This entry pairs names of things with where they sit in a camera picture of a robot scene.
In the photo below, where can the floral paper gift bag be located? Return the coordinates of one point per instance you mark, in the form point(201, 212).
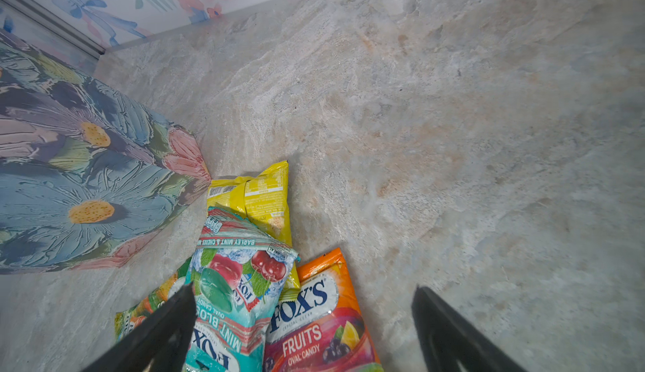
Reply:
point(88, 175)

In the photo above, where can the teal mint Fox's bag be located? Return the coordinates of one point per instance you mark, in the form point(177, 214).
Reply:
point(237, 273)

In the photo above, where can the orange Fox's fruits bag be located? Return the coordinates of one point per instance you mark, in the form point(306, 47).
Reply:
point(323, 329)

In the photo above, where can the left corner aluminium post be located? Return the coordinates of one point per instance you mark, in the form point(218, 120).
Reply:
point(49, 21)

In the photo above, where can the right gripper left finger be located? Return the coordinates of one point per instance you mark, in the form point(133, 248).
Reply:
point(160, 343)

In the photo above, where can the green Fox's lemon bag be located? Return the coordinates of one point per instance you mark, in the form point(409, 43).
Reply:
point(125, 322)

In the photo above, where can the yellow snack packet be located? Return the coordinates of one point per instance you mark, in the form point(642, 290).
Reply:
point(263, 201)

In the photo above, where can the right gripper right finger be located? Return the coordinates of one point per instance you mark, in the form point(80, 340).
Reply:
point(449, 342)

